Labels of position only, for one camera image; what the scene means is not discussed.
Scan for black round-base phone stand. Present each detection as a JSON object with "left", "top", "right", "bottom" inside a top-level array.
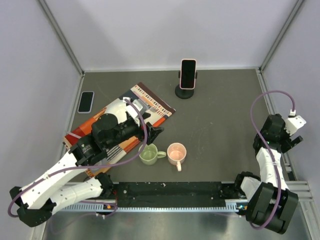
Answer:
[{"left": 174, "top": 83, "right": 195, "bottom": 100}]

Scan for pink case smartphone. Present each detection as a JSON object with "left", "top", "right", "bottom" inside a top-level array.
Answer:
[{"left": 179, "top": 59, "right": 197, "bottom": 90}]

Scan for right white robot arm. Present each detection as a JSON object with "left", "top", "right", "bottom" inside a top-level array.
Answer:
[{"left": 233, "top": 114, "right": 306, "bottom": 234}]

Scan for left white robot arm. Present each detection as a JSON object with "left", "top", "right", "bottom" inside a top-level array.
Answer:
[{"left": 7, "top": 113, "right": 164, "bottom": 227}]

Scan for green ceramic mug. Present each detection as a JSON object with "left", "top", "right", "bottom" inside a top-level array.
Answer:
[{"left": 139, "top": 143, "right": 167, "bottom": 166}]

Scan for pink ceramic mug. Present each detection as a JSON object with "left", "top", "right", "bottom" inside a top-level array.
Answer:
[{"left": 166, "top": 142, "right": 187, "bottom": 172}]

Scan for white plate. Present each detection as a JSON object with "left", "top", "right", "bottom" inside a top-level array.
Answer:
[{"left": 104, "top": 98, "right": 127, "bottom": 124}]

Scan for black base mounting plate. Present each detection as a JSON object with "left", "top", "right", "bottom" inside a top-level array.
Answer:
[{"left": 84, "top": 181, "right": 251, "bottom": 208}]

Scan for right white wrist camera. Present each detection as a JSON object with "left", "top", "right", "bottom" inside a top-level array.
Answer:
[{"left": 284, "top": 115, "right": 307, "bottom": 136}]

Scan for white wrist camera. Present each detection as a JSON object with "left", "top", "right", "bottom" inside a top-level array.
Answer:
[
  {"left": 284, "top": 115, "right": 307, "bottom": 136},
  {"left": 122, "top": 97, "right": 151, "bottom": 126}
]

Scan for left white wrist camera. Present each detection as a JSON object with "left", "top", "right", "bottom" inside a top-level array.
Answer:
[{"left": 122, "top": 97, "right": 151, "bottom": 126}]

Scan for grey slotted cable duct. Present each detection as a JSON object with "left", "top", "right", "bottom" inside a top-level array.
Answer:
[{"left": 60, "top": 199, "right": 248, "bottom": 213}]

